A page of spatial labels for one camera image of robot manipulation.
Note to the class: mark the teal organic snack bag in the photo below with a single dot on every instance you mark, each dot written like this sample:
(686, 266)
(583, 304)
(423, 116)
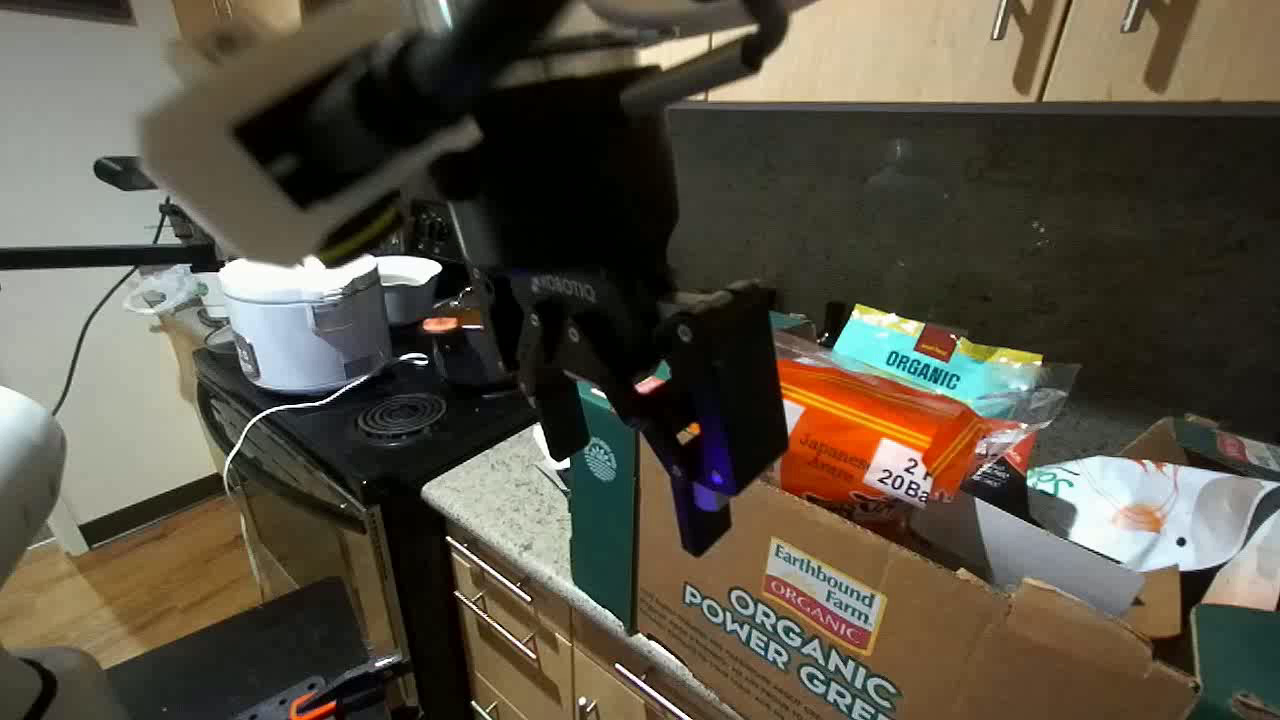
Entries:
(932, 359)

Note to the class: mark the black camera on stand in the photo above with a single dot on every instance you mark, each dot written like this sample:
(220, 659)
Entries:
(193, 245)

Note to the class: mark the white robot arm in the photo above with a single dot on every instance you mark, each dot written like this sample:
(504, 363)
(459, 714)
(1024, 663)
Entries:
(425, 83)

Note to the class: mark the black case orange latch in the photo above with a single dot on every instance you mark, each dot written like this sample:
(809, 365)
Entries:
(258, 663)

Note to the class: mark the large cardboard produce box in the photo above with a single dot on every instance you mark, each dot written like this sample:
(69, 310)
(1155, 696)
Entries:
(975, 612)

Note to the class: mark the wooden upper cabinets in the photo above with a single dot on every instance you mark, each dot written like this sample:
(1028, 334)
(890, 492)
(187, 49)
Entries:
(1023, 55)

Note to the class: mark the black stove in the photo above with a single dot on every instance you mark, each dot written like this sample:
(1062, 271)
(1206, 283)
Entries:
(335, 491)

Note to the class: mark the white rice cooker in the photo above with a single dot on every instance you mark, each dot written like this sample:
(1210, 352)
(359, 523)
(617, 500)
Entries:
(305, 328)

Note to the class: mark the green carton box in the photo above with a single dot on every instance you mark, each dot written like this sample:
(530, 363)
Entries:
(600, 500)

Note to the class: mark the white orange patterned bag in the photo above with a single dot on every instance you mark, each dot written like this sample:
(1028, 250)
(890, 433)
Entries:
(1148, 513)

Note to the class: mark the wooden counter drawers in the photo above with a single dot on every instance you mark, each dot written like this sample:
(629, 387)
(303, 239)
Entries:
(537, 659)

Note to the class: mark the orange bread packet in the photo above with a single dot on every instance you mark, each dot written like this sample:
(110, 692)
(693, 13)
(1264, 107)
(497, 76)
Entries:
(870, 439)

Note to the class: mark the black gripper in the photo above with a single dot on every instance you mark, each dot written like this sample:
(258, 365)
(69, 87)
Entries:
(573, 203)

